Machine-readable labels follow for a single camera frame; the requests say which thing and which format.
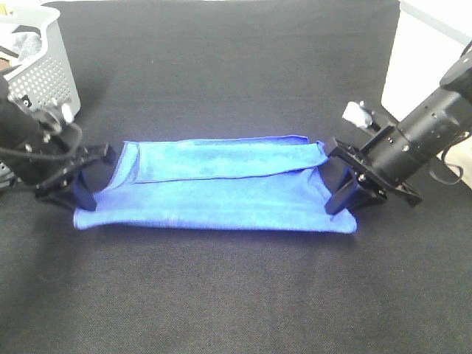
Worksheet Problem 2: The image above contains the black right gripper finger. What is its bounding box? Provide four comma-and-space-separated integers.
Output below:
324, 167, 364, 215
327, 138, 356, 169

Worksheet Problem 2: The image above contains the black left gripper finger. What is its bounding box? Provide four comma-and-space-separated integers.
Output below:
73, 170, 97, 211
79, 143, 114, 165

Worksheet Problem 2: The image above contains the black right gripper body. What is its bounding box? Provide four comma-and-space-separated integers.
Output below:
330, 125, 423, 213

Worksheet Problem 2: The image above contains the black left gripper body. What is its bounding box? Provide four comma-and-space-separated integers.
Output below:
20, 123, 85, 207

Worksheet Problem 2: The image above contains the blue microfiber towel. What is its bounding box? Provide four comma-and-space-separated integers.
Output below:
74, 135, 357, 233

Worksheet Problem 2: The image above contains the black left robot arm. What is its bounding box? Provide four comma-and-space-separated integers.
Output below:
1, 78, 115, 211

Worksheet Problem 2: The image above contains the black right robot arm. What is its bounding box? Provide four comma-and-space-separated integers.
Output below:
324, 45, 471, 215

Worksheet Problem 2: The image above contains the grey perforated laundry basket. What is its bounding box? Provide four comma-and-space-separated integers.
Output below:
1, 4, 80, 117

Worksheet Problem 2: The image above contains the grey cloth in basket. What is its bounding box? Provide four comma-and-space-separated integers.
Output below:
2, 32, 42, 61

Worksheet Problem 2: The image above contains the white plastic storage crate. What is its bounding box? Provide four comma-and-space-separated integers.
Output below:
380, 0, 472, 159

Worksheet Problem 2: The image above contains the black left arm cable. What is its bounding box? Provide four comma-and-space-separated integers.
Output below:
0, 123, 84, 162

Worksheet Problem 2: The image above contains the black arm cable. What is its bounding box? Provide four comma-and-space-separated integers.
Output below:
427, 145, 465, 186
0, 123, 84, 162

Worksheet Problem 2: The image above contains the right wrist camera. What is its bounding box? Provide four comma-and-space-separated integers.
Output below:
341, 101, 380, 131

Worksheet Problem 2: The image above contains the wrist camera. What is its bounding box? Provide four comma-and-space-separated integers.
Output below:
33, 103, 74, 135
341, 101, 380, 131

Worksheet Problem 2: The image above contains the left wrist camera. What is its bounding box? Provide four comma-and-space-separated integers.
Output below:
33, 103, 74, 135

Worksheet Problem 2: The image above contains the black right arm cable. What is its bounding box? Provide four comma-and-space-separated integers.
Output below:
427, 145, 465, 186

